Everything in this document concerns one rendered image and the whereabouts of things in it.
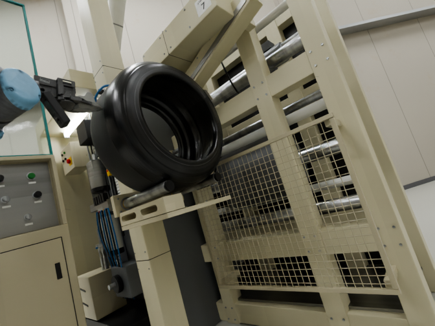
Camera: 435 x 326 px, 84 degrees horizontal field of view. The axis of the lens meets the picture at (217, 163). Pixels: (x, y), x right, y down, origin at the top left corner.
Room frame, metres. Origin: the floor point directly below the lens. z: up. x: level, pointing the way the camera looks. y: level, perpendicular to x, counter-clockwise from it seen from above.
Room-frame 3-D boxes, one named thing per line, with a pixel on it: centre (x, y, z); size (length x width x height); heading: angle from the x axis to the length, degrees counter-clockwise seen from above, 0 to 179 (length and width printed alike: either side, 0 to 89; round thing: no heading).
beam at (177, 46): (1.26, -0.05, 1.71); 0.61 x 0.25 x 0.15; 50
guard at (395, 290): (1.22, -0.15, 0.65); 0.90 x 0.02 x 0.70; 50
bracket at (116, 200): (1.23, 0.38, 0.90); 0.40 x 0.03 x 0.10; 140
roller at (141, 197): (1.01, 0.33, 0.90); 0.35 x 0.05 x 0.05; 50
